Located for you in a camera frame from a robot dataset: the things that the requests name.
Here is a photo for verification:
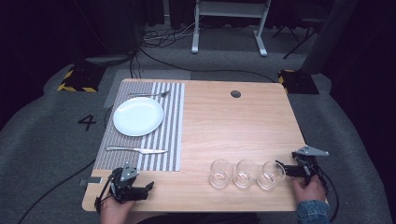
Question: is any white round plate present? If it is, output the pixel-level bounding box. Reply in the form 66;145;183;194
112;96;165;138

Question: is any black yellow striped base plate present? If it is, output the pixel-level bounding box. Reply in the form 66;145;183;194
277;68;320;95
57;64;107;93

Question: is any black tripod stand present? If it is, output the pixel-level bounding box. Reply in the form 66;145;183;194
272;17;325;60

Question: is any white metal desk frame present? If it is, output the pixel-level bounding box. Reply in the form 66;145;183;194
191;0;273;58

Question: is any left hand-held gripper black cable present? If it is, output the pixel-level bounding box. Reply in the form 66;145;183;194
16;158;110;224

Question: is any silver table knife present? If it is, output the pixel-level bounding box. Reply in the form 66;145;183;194
105;146;169;155

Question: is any grey striped placemat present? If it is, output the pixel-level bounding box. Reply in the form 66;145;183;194
93;80;186;173

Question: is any person's right hand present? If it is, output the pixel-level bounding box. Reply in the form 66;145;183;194
290;175;328;205

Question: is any hand-held gripper black cable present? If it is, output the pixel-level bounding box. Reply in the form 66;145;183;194
16;158;110;224
313;164;341;224

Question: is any grey upright pillar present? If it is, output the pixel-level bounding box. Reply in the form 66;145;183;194
300;0;360;76

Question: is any clear drinking glass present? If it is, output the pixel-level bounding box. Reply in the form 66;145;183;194
256;161;287;191
233;159;260;189
209;159;234;189

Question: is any right hand-held gripper black cable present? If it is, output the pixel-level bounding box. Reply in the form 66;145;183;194
313;164;341;224

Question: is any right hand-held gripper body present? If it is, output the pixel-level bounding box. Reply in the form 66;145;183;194
290;145;330;188

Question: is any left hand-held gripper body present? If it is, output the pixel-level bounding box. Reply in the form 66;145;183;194
107;161;140;203

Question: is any long black floor cable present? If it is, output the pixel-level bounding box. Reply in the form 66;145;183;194
136;46;276;84

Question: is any person's dark clothing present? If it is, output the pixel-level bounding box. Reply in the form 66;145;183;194
136;212;260;224

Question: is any person's left hand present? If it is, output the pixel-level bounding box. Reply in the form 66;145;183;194
99;195;137;220

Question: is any bundle of floor cables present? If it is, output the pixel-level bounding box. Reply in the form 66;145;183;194
141;19;200;49

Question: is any silver fork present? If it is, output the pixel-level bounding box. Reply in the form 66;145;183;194
128;90;172;98

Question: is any grey tab on table edge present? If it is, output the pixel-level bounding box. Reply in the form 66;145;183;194
78;175;104;188

